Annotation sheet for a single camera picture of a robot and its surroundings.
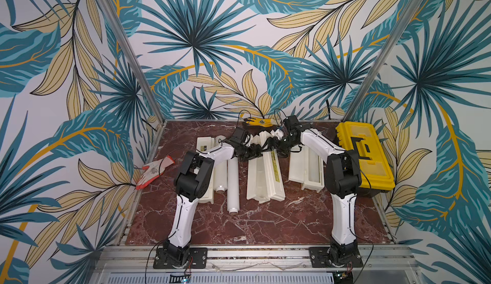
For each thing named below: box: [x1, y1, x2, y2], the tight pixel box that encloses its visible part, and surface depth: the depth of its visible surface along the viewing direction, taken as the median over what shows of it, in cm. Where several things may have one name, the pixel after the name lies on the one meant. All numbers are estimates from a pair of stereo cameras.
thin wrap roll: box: [226, 156, 240, 215], surface depth 90 cm
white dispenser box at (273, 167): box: [259, 130, 286, 202], surface depth 87 cm
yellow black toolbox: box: [335, 120, 396, 198], surface depth 89 cm
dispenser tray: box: [246, 134, 271, 205], surface depth 90 cm
